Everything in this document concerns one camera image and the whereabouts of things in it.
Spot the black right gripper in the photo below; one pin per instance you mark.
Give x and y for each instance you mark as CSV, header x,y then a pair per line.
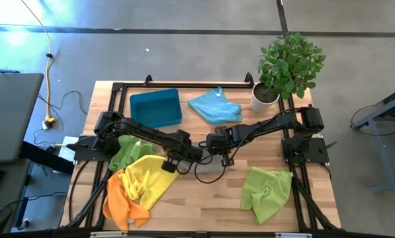
x,y
220,142

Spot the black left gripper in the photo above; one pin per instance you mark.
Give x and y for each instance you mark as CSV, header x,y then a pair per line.
x,y
190,153

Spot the grey microfiber towel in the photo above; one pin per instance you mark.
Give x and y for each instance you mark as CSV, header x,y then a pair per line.
x,y
210,167

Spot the yellow microfiber towel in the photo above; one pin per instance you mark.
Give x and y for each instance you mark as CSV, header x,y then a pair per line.
x,y
151,178

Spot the teal plastic bin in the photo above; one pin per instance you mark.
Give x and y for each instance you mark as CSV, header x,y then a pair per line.
x,y
154,110

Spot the lime green microfiber towel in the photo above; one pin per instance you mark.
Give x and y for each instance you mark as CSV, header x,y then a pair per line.
x,y
265,193

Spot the orange microfiber towel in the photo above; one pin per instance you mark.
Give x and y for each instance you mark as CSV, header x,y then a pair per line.
x,y
117,205

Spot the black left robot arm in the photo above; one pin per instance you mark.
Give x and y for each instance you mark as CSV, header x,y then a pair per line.
x,y
144,130

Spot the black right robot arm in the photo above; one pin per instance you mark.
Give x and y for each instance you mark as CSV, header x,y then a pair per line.
x,y
270,127

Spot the blue microfiber towel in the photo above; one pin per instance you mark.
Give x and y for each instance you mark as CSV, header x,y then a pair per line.
x,y
215,109

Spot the darker green microfiber towel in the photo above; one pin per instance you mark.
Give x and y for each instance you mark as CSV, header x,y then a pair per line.
x,y
131,152

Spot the green plant in white pot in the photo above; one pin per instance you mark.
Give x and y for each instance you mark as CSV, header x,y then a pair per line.
x,y
289,66

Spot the white box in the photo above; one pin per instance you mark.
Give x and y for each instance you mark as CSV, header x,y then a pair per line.
x,y
65,155

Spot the yellow power plug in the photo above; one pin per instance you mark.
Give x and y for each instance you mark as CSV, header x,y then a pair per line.
x,y
49,121

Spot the black desk beam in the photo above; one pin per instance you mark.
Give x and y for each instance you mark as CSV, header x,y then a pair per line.
x,y
41,157

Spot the blue-grey metal table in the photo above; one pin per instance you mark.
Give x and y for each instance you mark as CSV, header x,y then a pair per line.
x,y
384,158

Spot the dark grey desk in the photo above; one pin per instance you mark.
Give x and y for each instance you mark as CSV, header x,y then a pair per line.
x,y
15,185

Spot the grey flat panel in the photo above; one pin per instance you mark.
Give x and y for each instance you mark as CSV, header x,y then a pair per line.
x,y
8,115

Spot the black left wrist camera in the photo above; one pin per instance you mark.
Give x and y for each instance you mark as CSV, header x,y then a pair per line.
x,y
169,167

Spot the black aluminium table frame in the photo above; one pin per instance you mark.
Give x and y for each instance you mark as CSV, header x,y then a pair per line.
x,y
184,85

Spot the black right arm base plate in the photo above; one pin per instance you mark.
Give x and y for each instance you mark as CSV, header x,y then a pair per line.
x,y
316,148

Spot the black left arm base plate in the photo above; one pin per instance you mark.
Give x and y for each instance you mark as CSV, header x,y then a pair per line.
x,y
84,152

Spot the silver frame bracket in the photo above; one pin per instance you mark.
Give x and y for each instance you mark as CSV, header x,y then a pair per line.
x,y
108,234
293,235

